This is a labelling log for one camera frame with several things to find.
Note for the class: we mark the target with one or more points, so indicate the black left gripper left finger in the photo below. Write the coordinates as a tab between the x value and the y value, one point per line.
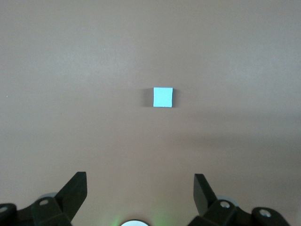
73	193

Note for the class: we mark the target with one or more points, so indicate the blue foam block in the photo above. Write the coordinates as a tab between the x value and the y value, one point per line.
163	97

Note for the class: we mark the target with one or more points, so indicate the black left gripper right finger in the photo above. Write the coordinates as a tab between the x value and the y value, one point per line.
202	195

